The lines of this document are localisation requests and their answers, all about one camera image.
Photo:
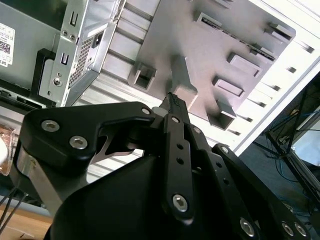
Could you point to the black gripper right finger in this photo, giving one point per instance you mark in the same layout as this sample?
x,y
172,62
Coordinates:
x,y
222,172

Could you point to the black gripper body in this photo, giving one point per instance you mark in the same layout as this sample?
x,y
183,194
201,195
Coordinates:
x,y
112,200

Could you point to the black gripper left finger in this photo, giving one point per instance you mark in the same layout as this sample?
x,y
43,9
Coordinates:
x,y
75,125

